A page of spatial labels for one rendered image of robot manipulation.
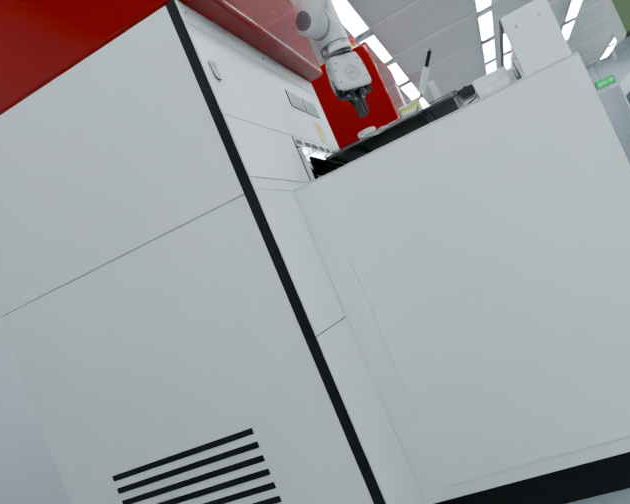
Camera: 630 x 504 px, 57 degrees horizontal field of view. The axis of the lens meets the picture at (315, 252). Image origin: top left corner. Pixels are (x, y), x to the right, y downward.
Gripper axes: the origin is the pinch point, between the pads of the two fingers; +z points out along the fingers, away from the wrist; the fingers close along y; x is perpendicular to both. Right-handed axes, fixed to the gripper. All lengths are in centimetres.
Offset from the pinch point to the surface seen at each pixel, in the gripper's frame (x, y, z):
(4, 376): 116, -117, 24
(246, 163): -29, -47, 12
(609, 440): -41, -5, 88
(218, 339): -18, -62, 41
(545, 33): -50, 15, 11
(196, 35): -28, -46, -15
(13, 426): 113, -120, 43
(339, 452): -27, -51, 69
